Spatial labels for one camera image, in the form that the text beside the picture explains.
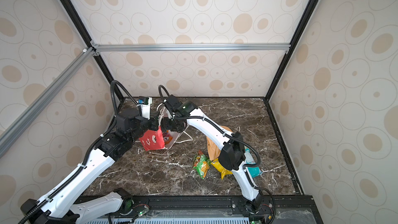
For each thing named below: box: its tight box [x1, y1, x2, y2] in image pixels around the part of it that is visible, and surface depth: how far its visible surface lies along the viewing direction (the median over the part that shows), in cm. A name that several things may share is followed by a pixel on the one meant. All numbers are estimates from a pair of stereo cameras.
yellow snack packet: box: [210, 158, 234, 180], surface depth 83 cm
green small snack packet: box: [192, 154, 212, 180], surface depth 83 cm
